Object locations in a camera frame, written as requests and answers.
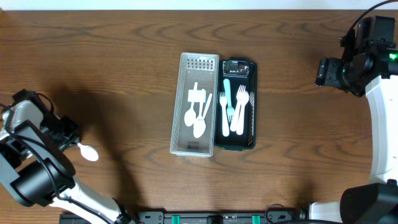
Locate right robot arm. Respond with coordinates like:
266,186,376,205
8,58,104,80
308,16,397,223

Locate mint green plastic fork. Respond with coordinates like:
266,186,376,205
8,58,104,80
223,78,235,123

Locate white plastic spoon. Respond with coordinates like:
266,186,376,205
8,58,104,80
236,91,249,135
193,88,213,138
184,82,198,127
77,142,99,162

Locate pink plastic fork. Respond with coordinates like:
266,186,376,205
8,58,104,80
230,85,246,132

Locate white plastic fork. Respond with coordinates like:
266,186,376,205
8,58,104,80
219,92,229,137

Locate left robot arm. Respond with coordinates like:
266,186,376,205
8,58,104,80
1,89,139,223

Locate black perforated plastic basket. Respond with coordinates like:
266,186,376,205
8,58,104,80
215,57,257,151

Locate clear perforated plastic basket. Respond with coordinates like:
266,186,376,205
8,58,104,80
170,52,220,157

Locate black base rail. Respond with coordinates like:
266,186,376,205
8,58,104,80
58,203,312,224

